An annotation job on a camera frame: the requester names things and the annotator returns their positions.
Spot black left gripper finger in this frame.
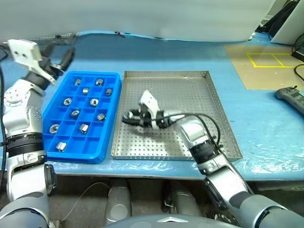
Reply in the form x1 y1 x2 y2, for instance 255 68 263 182
42 44 55 61
58 47 76 72

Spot thin grey wire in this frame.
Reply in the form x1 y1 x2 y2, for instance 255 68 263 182
59 182 111 223

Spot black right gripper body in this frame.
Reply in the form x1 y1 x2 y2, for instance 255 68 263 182
135 106 156 129

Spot perforated metal tray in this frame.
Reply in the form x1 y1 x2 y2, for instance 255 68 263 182
111 70 243 162

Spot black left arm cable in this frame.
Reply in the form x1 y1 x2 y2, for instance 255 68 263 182
0 44 9 178

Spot blue table cover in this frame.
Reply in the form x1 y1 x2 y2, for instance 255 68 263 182
0 29 304 183

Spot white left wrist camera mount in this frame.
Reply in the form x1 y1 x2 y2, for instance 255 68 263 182
6 39 57 86

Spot dark grey rounded cylinder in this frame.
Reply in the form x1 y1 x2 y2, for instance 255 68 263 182
170 181 202 217
106 179 133 225

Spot grey handheld remote controller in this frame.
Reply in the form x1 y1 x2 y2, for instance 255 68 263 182
275 85 304 110

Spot black curved cable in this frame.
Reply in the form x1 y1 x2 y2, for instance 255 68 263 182
294 63 304 83

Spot blue compartment tray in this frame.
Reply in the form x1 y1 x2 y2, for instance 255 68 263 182
42 70 123 164

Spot grey robot torso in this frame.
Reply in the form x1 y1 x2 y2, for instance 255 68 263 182
102 213 238 228

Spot yellow tape squares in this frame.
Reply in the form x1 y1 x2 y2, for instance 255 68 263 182
246 52 304 69

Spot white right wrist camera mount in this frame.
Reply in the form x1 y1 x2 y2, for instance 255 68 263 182
139 90 160 119

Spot black looped cable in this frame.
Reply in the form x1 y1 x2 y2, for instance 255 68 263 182
291 33 304 55

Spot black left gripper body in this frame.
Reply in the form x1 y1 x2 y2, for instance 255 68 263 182
39 56 66 80

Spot black flat device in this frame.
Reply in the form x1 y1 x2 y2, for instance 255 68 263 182
291 51 304 63

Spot white backdrop sheet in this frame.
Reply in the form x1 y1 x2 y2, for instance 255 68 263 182
0 0 258 43

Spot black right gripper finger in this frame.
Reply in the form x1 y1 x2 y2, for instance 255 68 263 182
121 117 143 127
121 108 141 119

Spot white upright panel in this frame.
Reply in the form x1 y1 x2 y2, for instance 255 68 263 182
270 0 304 45

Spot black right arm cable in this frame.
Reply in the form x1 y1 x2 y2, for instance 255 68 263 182
153 113 255 194

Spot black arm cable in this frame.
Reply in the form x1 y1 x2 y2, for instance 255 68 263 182
0 44 9 178
153 113 255 194

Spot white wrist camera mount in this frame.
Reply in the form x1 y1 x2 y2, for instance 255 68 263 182
6 39 57 86
139 90 160 119

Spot brown cardboard mat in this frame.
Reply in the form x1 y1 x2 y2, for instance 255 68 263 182
224 45 304 90

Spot black equipment pile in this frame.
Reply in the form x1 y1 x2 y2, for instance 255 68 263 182
255 0 300 36

